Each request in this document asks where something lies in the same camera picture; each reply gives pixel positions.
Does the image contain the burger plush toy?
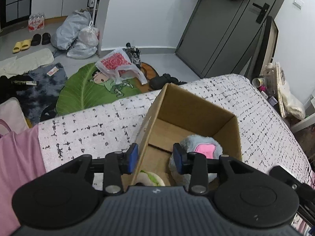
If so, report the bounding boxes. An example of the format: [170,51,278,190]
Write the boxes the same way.
[135,170,165,186]

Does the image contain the grey pink paw plush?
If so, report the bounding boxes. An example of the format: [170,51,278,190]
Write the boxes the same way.
[169,135,223,188]

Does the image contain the brown cardboard box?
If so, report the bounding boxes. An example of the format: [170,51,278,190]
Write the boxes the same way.
[122,84,241,188]

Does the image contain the white black patterned blanket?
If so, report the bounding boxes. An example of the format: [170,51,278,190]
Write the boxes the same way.
[38,75,314,185]

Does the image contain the black bag on floor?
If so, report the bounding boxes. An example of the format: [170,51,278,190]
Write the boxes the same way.
[149,74,186,90]

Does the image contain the green leaf cartoon rug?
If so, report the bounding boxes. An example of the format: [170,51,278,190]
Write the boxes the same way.
[56,63,149,116]

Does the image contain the cream tote bag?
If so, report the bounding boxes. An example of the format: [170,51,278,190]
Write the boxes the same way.
[275,62,305,120]

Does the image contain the red printed plastic bag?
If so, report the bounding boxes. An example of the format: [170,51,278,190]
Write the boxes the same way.
[95,47,147,85]

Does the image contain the black white sneakers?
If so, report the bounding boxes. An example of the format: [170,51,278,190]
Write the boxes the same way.
[123,43,142,69]

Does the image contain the paper cup on floor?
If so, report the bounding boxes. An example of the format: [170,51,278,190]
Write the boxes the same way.
[252,77,264,89]

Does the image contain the pink bed sheet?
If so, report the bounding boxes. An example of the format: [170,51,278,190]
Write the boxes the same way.
[0,126,46,235]

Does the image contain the dark blue fluffy rug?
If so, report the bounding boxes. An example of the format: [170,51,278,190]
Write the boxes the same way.
[17,63,68,125]

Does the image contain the dark grey door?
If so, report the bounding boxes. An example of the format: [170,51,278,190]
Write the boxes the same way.
[176,0,284,78]

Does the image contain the white plastic garbage bag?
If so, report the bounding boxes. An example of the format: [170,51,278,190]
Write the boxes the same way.
[67,22,99,60]

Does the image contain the leaning framed board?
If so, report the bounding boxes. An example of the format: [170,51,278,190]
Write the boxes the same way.
[250,16,279,78]

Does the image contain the grey plastic garbage bag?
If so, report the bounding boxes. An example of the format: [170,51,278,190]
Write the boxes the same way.
[51,10,92,50]

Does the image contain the black slippers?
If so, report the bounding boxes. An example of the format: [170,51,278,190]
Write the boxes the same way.
[31,32,51,46]

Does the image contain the white floor mat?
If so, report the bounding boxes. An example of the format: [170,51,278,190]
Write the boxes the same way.
[1,48,54,78]

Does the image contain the yellow slippers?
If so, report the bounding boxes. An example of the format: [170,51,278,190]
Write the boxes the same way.
[12,39,31,54]

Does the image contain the water bottle pack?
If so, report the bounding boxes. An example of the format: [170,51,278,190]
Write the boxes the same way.
[28,13,45,32]

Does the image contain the black door handle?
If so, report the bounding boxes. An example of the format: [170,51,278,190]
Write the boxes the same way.
[253,3,270,24]

